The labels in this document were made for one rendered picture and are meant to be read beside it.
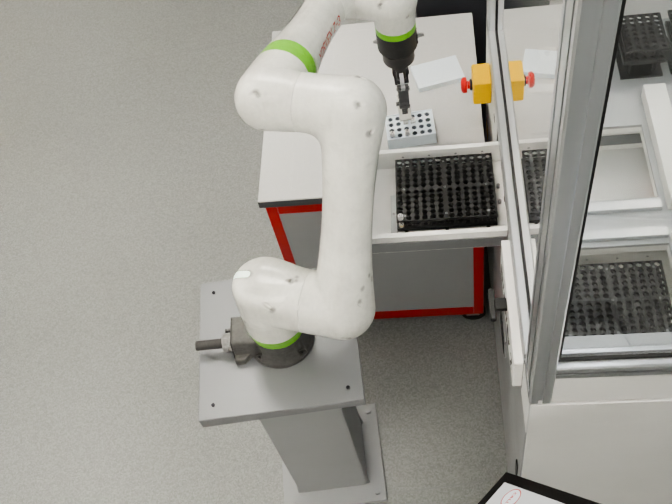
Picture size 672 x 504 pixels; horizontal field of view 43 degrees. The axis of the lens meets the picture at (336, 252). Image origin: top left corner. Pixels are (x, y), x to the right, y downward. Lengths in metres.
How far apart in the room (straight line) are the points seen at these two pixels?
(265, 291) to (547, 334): 0.59
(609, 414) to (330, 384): 0.57
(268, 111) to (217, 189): 1.68
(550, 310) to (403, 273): 1.19
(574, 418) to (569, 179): 0.76
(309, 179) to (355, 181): 0.63
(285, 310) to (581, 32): 0.98
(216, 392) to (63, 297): 1.38
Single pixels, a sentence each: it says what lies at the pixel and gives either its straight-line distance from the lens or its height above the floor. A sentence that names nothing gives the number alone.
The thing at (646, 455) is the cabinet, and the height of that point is 0.64.
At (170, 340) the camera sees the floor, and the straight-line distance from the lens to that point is 2.92.
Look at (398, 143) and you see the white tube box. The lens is 2.19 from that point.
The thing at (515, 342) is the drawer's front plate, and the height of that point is 0.93.
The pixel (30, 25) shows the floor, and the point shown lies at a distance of 4.23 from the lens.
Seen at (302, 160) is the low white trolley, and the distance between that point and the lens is 2.22.
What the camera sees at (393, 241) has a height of 0.88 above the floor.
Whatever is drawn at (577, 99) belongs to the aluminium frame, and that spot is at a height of 1.76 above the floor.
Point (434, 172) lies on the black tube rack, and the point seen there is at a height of 0.90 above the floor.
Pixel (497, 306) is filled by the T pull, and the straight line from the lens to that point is 1.76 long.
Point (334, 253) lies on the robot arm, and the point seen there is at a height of 1.11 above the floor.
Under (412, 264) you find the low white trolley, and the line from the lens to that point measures 2.42.
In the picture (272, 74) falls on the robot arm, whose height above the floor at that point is 1.37.
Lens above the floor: 2.45
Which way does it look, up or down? 56 degrees down
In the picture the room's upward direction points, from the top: 14 degrees counter-clockwise
